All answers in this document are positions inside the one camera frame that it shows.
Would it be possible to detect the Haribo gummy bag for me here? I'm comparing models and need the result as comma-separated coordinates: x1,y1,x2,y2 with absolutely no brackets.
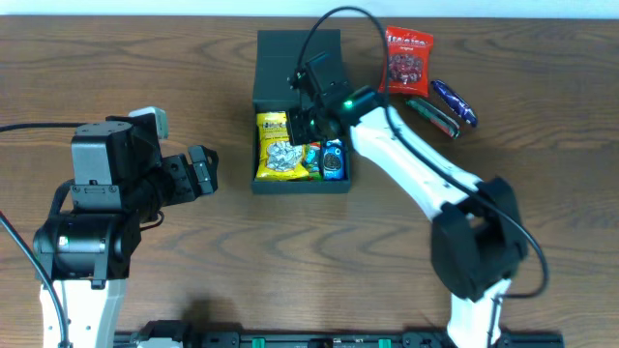
302,142,322,181

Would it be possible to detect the blue Oreo pack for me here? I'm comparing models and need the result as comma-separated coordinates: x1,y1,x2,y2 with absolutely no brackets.
322,139,345,181

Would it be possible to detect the yellow snack bag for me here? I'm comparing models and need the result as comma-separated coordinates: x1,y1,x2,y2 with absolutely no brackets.
255,112,309,181

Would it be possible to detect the dark green box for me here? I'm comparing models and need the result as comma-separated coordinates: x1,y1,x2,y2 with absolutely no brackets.
251,30,351,194

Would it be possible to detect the red candy bag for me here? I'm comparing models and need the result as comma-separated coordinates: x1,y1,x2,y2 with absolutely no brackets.
379,26,434,97

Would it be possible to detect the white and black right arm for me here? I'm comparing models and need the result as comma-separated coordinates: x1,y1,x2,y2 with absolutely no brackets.
288,53,528,347

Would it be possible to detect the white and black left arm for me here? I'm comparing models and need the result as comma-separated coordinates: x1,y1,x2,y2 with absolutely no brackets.
33,107,219,347

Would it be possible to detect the green red KitKat bar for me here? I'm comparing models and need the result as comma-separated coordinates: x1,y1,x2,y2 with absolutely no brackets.
405,97,460,139

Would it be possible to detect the purple chocolate bar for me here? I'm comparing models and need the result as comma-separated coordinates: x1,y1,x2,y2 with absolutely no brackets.
430,79,479,128

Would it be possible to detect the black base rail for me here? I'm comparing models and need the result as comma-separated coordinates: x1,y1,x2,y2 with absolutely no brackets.
112,331,565,348

